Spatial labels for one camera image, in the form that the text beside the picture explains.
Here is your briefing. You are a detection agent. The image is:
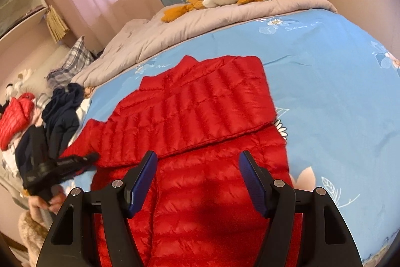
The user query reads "white wall cabinet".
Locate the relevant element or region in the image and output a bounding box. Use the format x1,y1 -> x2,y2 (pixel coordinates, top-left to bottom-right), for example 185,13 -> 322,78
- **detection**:
0,0 -> 48,40

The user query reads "white cloth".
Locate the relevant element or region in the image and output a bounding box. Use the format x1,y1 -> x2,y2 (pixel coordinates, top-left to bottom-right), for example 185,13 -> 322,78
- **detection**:
75,97 -> 93,124

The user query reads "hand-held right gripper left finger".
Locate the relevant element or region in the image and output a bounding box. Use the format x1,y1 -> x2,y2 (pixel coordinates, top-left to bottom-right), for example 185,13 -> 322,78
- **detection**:
36,151 -> 158,267

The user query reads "person's left forearm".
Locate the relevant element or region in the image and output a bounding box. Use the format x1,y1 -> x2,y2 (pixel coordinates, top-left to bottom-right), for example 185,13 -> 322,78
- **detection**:
18,210 -> 52,255

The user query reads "navy clothes pile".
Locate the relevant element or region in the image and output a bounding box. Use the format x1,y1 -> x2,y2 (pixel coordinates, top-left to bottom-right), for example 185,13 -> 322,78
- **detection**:
15,82 -> 85,183

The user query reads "red down jacket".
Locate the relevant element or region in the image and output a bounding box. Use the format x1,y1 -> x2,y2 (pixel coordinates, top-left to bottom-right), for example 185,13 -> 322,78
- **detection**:
59,55 -> 304,267

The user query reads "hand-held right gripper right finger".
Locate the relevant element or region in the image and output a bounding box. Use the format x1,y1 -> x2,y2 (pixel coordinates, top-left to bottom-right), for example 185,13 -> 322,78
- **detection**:
239,151 -> 365,267

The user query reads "crumpled red jacket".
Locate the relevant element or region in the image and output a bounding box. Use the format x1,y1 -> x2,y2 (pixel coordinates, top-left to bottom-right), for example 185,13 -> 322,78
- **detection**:
0,92 -> 35,151

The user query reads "blue floral bedsheet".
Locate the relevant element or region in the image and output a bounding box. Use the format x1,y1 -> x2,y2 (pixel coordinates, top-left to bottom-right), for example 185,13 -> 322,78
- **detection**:
59,9 -> 400,266

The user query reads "small white plush toy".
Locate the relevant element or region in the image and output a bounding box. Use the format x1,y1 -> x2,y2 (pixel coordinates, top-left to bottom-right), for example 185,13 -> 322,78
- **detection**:
4,68 -> 33,99

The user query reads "plaid pillow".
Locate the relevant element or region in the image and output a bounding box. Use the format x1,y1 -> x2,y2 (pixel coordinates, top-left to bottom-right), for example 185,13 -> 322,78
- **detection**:
47,36 -> 94,89

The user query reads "grey quilt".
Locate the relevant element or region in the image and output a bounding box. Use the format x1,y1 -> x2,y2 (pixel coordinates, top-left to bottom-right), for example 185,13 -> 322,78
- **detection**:
71,0 -> 338,88

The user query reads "person's left hand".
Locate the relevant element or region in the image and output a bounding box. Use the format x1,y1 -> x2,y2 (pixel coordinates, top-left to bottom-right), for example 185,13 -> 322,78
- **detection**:
29,186 -> 65,212

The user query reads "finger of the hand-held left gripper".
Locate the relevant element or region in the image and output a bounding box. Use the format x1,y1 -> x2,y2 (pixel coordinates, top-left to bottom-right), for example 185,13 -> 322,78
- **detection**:
61,153 -> 101,175

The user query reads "yellowish hanging cloth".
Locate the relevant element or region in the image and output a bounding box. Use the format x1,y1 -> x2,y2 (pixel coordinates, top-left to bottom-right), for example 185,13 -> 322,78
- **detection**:
46,6 -> 70,43

